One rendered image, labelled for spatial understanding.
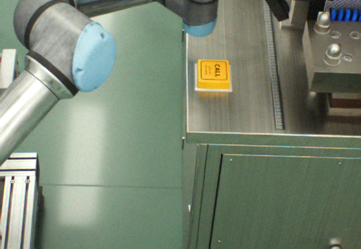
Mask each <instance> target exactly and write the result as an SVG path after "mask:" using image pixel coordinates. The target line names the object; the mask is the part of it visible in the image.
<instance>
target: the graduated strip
mask: <svg viewBox="0 0 361 249"><path fill-rule="evenodd" d="M262 1H263V11H264V22H265V33H266V43H267V49H268V59H269V70H270V81H271V91H272V102H273V113H274V119H275V129H276V130H286V128H285V118H284V109H283V99H282V94H281V85H280V75H279V66H278V56H277V46H276V37H275V27H274V22H273V13H272V11H271V9H270V7H269V6H268V4H267V2H266V1H265V0H262Z"/></svg>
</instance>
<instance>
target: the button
mask: <svg viewBox="0 0 361 249"><path fill-rule="evenodd" d="M197 75H198V88H206V89H229V86H230V76H229V61H228V60H198V64H197Z"/></svg>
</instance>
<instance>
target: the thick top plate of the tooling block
mask: <svg viewBox="0 0 361 249"><path fill-rule="evenodd" d="M315 22H316V20H306V24H305V29H304V34H303V38H302V44H303V48H304V56H305V63H306V70H307V78H308V85H309V92H321V93H354V94H361V22H349V21H333V20H331V21H330V22H331V25H330V32H329V33H328V34H326V35H319V34H317V33H315V32H314V30H313V26H314V25H315ZM334 43H336V44H338V45H339V46H340V48H341V58H340V59H341V63H340V64H339V65H338V66H336V67H330V66H327V65H326V64H325V63H324V62H323V57H324V56H325V53H326V51H327V50H328V47H329V46H330V45H331V44H334Z"/></svg>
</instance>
